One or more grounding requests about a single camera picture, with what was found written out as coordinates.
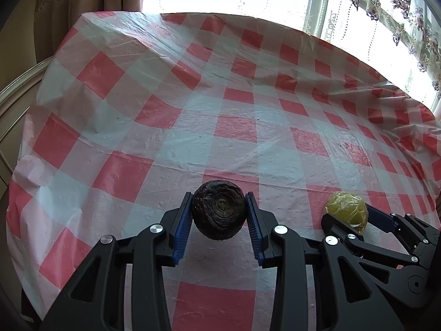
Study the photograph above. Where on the plastic-wrapped green fruit half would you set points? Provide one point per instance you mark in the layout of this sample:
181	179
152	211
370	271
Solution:
346	208

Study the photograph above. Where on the cream wooden cabinet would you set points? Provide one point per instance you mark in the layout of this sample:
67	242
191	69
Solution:
13	103

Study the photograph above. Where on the brown curtain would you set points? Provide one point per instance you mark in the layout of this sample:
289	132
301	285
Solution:
86	3

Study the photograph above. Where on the dark wrinkled passion fruit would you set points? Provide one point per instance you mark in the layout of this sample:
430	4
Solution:
218	210

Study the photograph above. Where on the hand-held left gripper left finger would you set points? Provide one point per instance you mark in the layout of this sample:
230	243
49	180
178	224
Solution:
182	227

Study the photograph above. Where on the floral lace curtain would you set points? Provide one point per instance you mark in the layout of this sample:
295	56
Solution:
396	10

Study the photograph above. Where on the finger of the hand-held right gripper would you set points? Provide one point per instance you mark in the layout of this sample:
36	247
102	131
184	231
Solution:
379	215
351	238

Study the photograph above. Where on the red white checkered tablecloth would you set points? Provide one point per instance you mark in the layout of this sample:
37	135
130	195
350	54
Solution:
137	110

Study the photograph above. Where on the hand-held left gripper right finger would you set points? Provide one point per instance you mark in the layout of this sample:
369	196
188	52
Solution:
253	227

